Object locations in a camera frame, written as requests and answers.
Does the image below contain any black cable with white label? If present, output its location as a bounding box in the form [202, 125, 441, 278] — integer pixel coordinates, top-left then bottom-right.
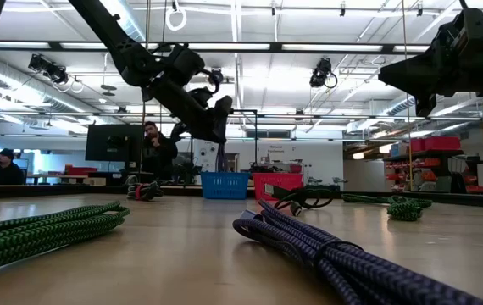
[264, 182, 336, 218]

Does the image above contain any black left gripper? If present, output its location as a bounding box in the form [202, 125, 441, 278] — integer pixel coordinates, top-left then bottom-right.
[146, 78, 235, 144]

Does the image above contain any black square stand frame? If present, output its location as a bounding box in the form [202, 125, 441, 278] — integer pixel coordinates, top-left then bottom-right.
[189, 108, 259, 188]

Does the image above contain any white hanging ring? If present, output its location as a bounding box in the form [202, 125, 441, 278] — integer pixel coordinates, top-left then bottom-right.
[164, 6, 188, 32]

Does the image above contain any red plastic basket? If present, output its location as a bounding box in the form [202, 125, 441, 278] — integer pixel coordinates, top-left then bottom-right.
[252, 172, 305, 202]

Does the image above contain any blue plastic basket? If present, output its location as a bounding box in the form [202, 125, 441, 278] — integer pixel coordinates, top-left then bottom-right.
[200, 171, 251, 201]

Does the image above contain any shelf rack with red bins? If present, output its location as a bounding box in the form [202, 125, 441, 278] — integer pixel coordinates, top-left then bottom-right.
[383, 135, 483, 195]

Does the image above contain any red bin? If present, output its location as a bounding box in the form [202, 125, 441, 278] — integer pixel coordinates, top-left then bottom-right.
[64, 164, 99, 176]

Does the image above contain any black cable with red tie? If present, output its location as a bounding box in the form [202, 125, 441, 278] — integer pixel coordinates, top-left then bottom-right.
[124, 175, 165, 202]

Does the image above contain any black ceiling spotlight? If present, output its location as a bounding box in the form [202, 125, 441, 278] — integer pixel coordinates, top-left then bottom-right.
[308, 58, 339, 90]
[28, 53, 69, 85]
[208, 67, 225, 86]

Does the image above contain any blue braided cable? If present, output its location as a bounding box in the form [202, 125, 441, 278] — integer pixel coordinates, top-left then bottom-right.
[231, 198, 483, 305]
[215, 141, 229, 174]

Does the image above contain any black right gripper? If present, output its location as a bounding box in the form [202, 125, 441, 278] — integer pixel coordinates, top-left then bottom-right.
[378, 42, 480, 119]

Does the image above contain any thin vertical pole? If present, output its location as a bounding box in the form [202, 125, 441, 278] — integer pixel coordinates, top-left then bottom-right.
[141, 0, 151, 187]

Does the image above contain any black overhead frame bar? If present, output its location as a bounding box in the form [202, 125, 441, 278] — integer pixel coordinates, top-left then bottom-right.
[0, 41, 431, 54]

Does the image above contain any wooden workbench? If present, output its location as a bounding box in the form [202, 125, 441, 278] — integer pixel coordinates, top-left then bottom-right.
[25, 172, 108, 186]

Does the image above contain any black aluminium table frame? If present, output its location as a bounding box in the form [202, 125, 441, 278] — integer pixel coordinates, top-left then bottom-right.
[0, 180, 483, 209]

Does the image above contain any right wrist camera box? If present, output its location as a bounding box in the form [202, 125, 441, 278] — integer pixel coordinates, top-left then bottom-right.
[452, 7, 483, 56]

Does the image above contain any green braided cable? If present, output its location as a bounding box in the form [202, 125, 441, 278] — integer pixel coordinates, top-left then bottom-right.
[341, 193, 434, 209]
[386, 201, 424, 222]
[0, 201, 131, 280]

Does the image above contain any silver ventilation duct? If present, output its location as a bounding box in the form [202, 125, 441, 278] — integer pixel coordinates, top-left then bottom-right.
[109, 0, 147, 43]

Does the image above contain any yellow hanging cord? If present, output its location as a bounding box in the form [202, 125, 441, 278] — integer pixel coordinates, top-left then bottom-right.
[400, 0, 414, 192]

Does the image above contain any black monitor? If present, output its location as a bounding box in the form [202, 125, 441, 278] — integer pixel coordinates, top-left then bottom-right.
[85, 123, 146, 163]

